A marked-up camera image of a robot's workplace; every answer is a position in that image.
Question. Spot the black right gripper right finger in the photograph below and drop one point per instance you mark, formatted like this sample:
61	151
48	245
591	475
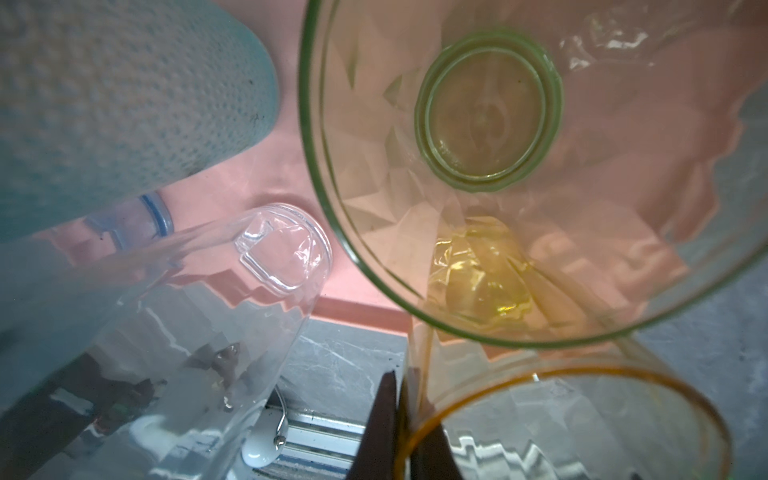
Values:
431	458

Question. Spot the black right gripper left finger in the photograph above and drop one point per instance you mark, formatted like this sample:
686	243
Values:
375	457

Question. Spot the yellow short cup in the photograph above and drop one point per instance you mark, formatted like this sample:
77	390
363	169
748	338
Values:
609	410

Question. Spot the clear transparent cup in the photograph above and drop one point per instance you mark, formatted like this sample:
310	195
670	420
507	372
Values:
154	362

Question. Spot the green short cup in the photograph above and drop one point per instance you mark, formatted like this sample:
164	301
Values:
510	168

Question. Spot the blue transparent cup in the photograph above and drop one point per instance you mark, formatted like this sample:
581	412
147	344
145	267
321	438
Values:
134	223

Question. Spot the teal frosted cup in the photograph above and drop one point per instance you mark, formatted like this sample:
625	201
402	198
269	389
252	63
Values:
102	101

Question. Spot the pink plastic tray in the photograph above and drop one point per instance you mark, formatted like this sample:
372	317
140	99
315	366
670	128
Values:
270	180

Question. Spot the white alarm clock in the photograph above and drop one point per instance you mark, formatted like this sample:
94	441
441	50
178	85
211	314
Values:
267	437

